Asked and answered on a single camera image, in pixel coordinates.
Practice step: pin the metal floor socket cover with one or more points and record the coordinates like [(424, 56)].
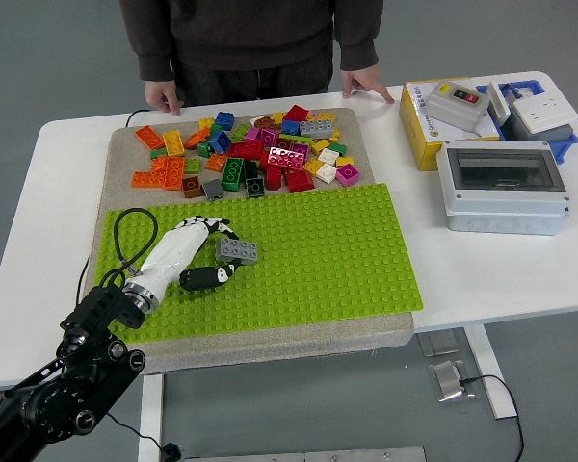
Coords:
[(450, 382)]

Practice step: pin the red toy brick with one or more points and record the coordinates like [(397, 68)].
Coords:
[(244, 149), (299, 180), (296, 113), (273, 177)]

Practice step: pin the yellow toy brick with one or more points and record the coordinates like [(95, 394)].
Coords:
[(345, 161), (326, 117), (320, 146), (174, 143), (205, 123), (313, 166), (335, 135), (278, 118)]

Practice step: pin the blue toy brick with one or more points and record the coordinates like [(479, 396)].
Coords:
[(225, 120), (290, 127), (220, 141)]

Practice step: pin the person's right hand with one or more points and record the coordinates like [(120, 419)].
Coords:
[(164, 94)]

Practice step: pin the lime green toy brick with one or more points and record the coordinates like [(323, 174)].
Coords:
[(191, 165), (241, 131), (296, 139)]

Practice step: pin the flat metal floor plate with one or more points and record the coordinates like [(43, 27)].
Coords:
[(438, 344)]

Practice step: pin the white toy brick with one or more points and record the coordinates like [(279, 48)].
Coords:
[(328, 156), (326, 172)]

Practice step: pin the orange toy brick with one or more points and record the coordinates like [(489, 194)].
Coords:
[(159, 164), (147, 179), (175, 173), (217, 162), (149, 137), (196, 138)]

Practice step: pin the person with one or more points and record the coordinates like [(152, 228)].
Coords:
[(250, 38)]

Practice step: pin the dark grey toy brick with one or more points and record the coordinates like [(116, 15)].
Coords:
[(213, 189)]

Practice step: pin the black plug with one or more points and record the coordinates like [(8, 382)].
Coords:
[(171, 451)]

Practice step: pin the pink toy brick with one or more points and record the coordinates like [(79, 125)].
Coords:
[(253, 134)]

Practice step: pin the black toy brick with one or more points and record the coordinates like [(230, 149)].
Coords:
[(255, 187), (251, 168)]

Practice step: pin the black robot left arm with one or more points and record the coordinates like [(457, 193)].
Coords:
[(77, 385)]

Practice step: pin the person's left hand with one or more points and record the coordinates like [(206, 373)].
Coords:
[(366, 79)]

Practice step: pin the white wall socket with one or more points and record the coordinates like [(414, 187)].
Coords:
[(542, 114)]

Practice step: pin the grey electrical enclosure box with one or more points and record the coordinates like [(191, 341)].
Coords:
[(501, 212)]

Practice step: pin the magenta toy brick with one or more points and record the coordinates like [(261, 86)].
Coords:
[(270, 137), (348, 175), (300, 150)]

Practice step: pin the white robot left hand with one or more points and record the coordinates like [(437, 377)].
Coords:
[(173, 250)]

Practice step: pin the grey-brown mat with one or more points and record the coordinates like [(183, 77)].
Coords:
[(270, 349)]

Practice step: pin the white switch plate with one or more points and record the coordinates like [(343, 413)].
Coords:
[(498, 103)]

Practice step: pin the blue plastic bin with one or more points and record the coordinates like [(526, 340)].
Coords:
[(566, 146)]

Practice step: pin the small white plastic part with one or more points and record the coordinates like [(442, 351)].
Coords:
[(525, 91)]

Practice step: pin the person's left forearm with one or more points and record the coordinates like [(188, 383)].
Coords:
[(359, 43)]

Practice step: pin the grey push-button switch box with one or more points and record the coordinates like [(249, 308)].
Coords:
[(450, 108)]

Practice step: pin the white table leg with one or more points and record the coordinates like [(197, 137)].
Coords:
[(481, 351), (151, 418)]

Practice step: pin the brown toy brick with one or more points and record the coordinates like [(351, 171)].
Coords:
[(265, 121), (283, 144), (191, 187)]

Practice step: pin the yellow cardboard box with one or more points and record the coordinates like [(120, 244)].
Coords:
[(414, 130)]

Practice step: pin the green studded baseplate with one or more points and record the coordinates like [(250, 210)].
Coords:
[(318, 260)]

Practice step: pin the long metal floor plate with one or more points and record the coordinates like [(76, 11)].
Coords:
[(308, 454)]

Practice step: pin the person's right forearm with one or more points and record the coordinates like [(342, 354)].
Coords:
[(151, 53)]

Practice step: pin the pink brick with white studs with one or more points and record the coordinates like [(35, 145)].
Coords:
[(287, 159)]

